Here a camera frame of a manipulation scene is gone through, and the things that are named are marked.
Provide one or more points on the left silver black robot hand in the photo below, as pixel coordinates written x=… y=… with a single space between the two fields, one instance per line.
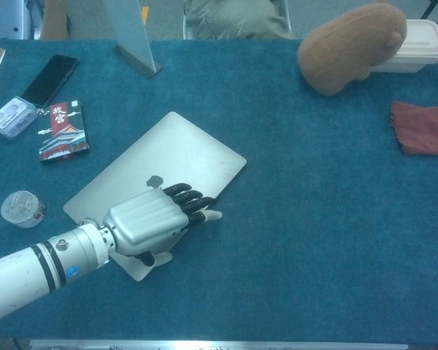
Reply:
x=146 y=222

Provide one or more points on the silver Apple laptop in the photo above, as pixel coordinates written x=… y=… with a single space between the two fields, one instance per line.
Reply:
x=175 y=153

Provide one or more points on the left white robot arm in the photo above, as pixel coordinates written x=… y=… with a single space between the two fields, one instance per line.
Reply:
x=22 y=270

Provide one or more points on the red black card box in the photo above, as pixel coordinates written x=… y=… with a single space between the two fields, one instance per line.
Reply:
x=64 y=135

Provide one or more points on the clear round jar of clips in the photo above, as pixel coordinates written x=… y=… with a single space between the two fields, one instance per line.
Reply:
x=20 y=209

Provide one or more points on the teal table cloth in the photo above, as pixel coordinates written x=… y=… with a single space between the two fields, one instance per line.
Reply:
x=295 y=218

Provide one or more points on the clear plastic case purple contents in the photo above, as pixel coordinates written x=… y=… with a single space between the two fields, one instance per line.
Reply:
x=11 y=116

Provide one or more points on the black smartphone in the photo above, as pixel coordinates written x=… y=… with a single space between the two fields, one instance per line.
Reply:
x=49 y=80

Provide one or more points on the frosted acrylic sign stand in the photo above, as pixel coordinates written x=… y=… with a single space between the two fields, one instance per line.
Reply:
x=131 y=29

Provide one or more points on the seated person in grey clothes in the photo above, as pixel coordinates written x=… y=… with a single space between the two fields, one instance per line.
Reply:
x=233 y=22

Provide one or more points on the brown cardboard box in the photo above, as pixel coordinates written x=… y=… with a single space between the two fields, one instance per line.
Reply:
x=54 y=18

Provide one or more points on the brown plush toy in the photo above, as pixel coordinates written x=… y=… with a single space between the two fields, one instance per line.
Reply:
x=343 y=47

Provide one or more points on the red-brown cloth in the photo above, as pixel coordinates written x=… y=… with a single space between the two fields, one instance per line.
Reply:
x=423 y=127

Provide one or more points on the white lidded takeaway container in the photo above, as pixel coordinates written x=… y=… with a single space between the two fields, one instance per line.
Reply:
x=419 y=47

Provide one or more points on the aluminium frame rail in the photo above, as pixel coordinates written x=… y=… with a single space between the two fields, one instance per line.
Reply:
x=241 y=345

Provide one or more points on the silver metal frame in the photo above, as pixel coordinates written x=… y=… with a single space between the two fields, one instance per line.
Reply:
x=7 y=18

